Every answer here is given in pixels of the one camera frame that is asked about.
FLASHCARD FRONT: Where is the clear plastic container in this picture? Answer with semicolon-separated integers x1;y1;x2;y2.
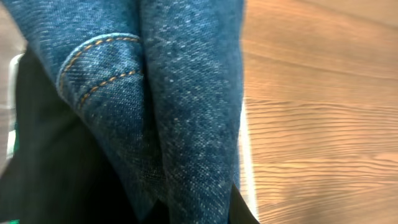
1;54;259;220

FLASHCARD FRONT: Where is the black cloth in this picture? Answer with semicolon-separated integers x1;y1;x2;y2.
1;49;137;224

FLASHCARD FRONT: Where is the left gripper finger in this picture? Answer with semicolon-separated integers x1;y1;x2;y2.
228;184;259;224

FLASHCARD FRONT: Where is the blue towel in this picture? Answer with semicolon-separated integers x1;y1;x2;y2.
3;0;244;224

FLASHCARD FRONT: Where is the blue sequin garment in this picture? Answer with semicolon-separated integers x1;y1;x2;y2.
7;121;19;158

